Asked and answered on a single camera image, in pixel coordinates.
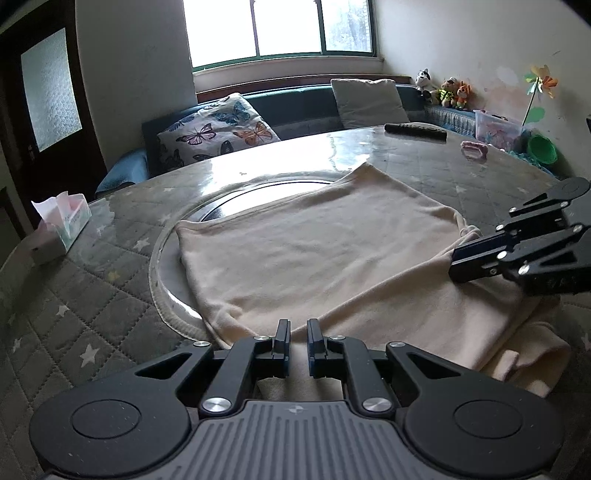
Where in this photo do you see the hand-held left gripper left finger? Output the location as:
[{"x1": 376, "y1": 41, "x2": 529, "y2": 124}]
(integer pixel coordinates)
[{"x1": 134, "y1": 318, "x2": 293, "y2": 418}]

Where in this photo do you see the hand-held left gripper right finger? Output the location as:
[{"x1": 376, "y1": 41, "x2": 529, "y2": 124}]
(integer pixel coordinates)
[{"x1": 307, "y1": 318, "x2": 486, "y2": 418}]

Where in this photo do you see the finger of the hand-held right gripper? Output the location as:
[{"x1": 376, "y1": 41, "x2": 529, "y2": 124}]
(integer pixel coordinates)
[
  {"x1": 449, "y1": 220, "x2": 591, "y2": 297},
  {"x1": 496, "y1": 185, "x2": 570, "y2": 235}
]

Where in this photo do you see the cream fleece garment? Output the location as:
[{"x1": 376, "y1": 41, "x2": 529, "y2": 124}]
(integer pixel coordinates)
[{"x1": 175, "y1": 162, "x2": 572, "y2": 398}]

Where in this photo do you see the green knitted cloth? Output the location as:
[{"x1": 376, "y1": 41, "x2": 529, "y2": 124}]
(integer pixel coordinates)
[{"x1": 508, "y1": 148, "x2": 557, "y2": 175}]

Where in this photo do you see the green plastic bowl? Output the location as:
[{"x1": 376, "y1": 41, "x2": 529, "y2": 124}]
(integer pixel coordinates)
[{"x1": 527, "y1": 134, "x2": 558, "y2": 166}]

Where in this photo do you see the clear plastic storage box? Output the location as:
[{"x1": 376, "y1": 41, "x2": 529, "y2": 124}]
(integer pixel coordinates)
[{"x1": 474, "y1": 109, "x2": 527, "y2": 151}]

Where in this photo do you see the colourful paper pinwheel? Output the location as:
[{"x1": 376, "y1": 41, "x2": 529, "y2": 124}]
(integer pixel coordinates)
[{"x1": 521, "y1": 65, "x2": 558, "y2": 126}]

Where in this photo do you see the black round induction cooktop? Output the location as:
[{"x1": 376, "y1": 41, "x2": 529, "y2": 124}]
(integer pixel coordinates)
[{"x1": 198, "y1": 182, "x2": 333, "y2": 220}]

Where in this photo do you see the black remote control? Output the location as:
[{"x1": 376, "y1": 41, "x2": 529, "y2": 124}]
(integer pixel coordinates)
[{"x1": 385, "y1": 122, "x2": 448, "y2": 142}]

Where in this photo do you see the brown plush toy green vest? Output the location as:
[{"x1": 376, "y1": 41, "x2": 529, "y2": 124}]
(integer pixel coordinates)
[{"x1": 438, "y1": 78, "x2": 460, "y2": 108}]

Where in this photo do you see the black and white plush cow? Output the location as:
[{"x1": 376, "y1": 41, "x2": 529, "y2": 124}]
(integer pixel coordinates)
[{"x1": 414, "y1": 69, "x2": 439, "y2": 103}]

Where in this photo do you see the plain grey pillow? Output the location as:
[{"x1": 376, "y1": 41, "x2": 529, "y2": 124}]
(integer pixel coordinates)
[{"x1": 331, "y1": 78, "x2": 409, "y2": 130}]

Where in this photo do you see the butterfly print pillow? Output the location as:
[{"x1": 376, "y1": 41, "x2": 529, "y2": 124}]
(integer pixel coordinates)
[{"x1": 157, "y1": 92, "x2": 281, "y2": 169}]

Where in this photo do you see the blue sofa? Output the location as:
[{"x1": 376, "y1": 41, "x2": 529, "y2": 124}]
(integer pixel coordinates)
[{"x1": 95, "y1": 83, "x2": 561, "y2": 199}]

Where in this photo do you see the tissue box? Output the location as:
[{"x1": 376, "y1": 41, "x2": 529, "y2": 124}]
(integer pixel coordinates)
[{"x1": 30, "y1": 191, "x2": 92, "y2": 266}]

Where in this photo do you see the dark wooden door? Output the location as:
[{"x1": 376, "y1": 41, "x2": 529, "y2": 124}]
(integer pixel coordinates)
[{"x1": 0, "y1": 9, "x2": 109, "y2": 206}]

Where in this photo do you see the green framed window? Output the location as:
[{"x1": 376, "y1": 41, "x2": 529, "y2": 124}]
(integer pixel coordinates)
[{"x1": 184, "y1": 0, "x2": 375, "y2": 71}]

